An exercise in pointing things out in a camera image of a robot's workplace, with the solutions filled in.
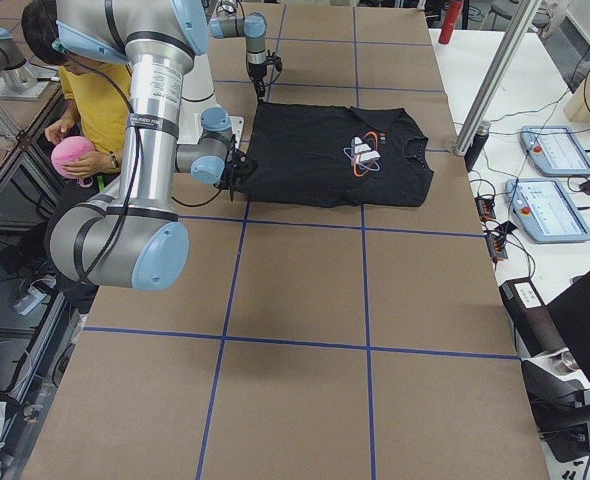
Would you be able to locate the far teach pendant tablet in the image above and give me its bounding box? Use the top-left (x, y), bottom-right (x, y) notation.
top-left (519, 125), bottom-right (590, 177)

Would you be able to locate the red cylinder bottle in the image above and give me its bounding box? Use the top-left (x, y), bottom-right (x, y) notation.
top-left (438, 0), bottom-right (464, 45)

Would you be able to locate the black power adapter box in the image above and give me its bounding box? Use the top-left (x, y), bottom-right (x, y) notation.
top-left (499, 277), bottom-right (568, 358)

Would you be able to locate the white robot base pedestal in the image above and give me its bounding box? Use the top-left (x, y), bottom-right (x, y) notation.
top-left (178, 54), bottom-right (219, 145)

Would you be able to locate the dark water bottle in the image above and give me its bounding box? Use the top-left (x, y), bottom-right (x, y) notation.
top-left (464, 120), bottom-right (491, 172)

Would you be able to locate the pink plush ball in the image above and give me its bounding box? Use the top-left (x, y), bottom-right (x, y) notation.
top-left (50, 136), bottom-right (95, 179)

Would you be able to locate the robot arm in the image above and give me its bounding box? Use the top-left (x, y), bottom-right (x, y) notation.
top-left (208, 1), bottom-right (272, 103)
top-left (50, 1), bottom-right (266, 290)

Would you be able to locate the aluminium frame post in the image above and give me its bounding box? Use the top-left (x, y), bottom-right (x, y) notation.
top-left (454, 0), bottom-right (541, 156)

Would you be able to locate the person in yellow shirt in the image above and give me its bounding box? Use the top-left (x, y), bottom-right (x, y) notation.
top-left (21, 1), bottom-right (131, 179)

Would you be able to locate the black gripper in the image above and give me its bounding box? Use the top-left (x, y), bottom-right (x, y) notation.
top-left (216, 147), bottom-right (257, 200)
top-left (247, 62), bottom-right (268, 103)

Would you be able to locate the teach pendant tablet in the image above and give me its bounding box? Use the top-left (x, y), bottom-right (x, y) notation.
top-left (519, 125), bottom-right (590, 177)
top-left (505, 178), bottom-right (590, 244)

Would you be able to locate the near teach pendant tablet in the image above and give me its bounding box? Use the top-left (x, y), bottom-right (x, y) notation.
top-left (505, 178), bottom-right (590, 244)

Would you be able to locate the black graphic t-shirt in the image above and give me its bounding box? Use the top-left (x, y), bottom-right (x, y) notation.
top-left (235, 103), bottom-right (433, 208)

